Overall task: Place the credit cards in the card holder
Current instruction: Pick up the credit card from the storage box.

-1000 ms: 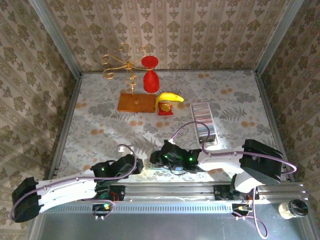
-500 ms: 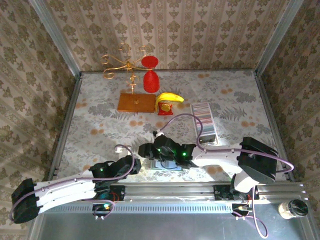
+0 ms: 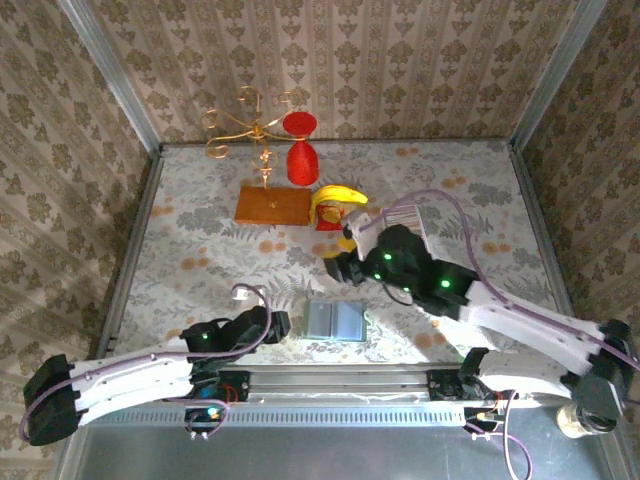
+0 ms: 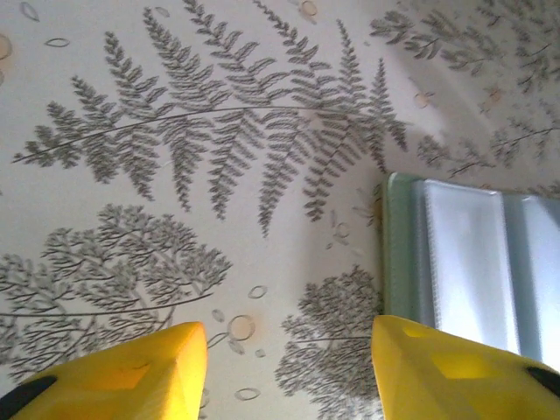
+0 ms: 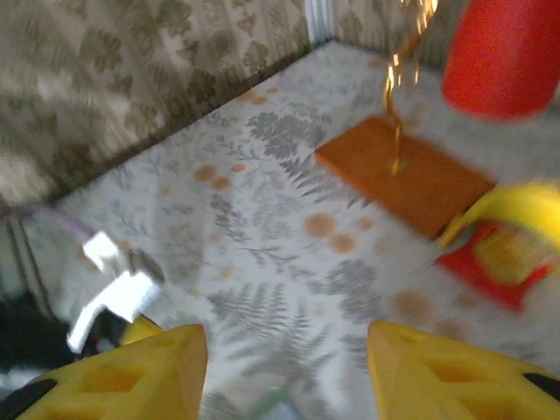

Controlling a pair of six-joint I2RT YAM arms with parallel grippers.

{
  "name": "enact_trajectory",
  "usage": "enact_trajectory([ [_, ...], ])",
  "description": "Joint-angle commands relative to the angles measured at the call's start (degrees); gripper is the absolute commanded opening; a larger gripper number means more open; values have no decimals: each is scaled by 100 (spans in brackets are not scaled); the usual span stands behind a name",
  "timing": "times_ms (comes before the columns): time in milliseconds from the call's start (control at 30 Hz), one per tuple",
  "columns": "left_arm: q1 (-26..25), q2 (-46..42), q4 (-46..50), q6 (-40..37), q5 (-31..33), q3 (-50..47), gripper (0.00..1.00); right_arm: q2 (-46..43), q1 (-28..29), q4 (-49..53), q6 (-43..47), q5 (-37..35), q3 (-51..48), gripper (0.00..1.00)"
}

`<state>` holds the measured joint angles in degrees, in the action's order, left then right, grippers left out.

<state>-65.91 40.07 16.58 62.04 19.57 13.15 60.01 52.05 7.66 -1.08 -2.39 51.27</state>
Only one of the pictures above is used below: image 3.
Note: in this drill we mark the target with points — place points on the mint green card holder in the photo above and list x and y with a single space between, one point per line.
335 322

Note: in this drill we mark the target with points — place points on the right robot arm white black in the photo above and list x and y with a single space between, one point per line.
525 325

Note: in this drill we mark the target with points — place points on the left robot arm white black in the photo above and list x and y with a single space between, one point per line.
130 375

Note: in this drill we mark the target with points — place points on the clear box of striped cards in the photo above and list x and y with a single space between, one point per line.
402 216

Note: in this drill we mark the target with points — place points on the red chips bag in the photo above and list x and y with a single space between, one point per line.
329 217

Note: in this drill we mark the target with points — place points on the yellow banana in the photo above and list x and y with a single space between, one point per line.
340 194

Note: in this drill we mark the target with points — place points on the floral tablecloth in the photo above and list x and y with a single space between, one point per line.
225 250

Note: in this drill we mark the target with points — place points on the perforated metal strip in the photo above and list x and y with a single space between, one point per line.
325 414

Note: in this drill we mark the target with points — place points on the red goblet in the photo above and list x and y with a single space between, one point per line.
301 162

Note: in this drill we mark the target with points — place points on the grey metal shelf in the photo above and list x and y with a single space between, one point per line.
300 455

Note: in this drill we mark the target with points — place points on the glass jar black lid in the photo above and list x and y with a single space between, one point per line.
575 425

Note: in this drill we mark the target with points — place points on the aluminium front rail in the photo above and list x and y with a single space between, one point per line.
340 382

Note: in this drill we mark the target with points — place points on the aluminium table side rail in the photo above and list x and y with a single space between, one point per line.
135 240
537 225

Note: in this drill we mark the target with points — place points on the aluminium corner post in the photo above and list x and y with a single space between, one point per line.
555 75
110 75

